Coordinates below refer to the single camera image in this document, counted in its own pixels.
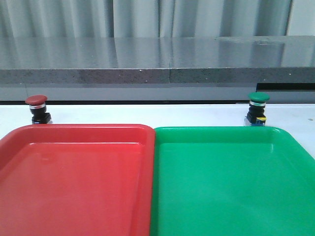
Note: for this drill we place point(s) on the green mushroom push button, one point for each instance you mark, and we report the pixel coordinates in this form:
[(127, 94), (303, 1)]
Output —
[(255, 115)]

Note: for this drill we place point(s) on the red plastic tray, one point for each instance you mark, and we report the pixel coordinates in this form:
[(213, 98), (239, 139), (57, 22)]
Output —
[(76, 180)]

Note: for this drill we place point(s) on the green plastic tray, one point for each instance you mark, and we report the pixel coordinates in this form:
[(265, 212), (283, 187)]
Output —
[(231, 181)]

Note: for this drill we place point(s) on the grey stone countertop bench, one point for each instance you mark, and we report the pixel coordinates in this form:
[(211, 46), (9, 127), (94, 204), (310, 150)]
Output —
[(158, 70)]

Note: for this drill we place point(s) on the grey pleated curtain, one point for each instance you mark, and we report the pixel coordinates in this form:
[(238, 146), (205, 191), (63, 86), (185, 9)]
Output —
[(143, 18)]

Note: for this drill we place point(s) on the red mushroom push button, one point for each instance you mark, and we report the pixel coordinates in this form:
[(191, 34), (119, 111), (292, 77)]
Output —
[(38, 109)]

